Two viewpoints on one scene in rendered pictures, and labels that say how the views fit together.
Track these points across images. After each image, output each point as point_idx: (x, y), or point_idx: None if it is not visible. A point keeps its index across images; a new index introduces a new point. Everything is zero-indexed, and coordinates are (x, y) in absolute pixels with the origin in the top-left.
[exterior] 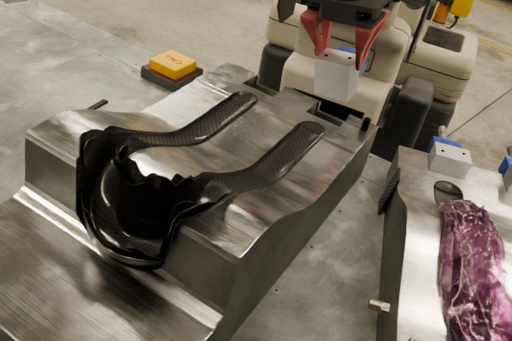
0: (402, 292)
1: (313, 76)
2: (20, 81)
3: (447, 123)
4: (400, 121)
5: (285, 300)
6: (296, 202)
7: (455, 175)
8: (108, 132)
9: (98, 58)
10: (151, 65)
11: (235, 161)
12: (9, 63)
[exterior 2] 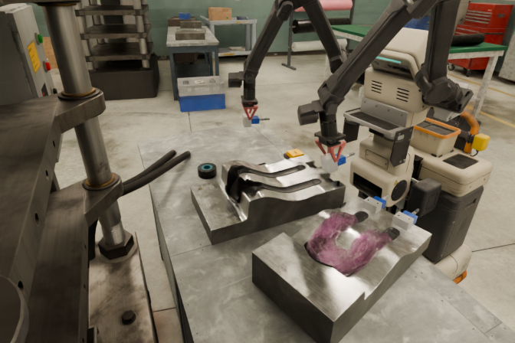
0: (301, 230)
1: (361, 168)
2: (243, 152)
3: (456, 208)
4: (413, 198)
5: (278, 230)
6: (287, 198)
7: (371, 210)
8: (241, 166)
9: (273, 148)
10: (287, 153)
11: (280, 184)
12: (243, 146)
